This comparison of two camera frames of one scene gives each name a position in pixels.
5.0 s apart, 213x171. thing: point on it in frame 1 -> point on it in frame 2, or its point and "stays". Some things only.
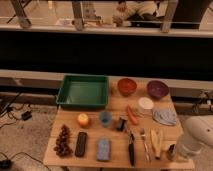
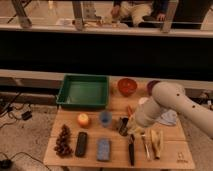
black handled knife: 131,149 stays
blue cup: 105,118 stays
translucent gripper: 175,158 -> 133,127
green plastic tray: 83,91 stays
